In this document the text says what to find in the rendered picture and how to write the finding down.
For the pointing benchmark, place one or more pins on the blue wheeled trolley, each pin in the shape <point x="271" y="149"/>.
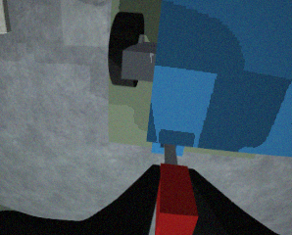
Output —
<point x="221" y="73"/>

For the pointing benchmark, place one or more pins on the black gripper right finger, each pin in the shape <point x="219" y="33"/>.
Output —
<point x="217" y="215"/>

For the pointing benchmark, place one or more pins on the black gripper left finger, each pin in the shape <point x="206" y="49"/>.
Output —
<point x="130" y="214"/>

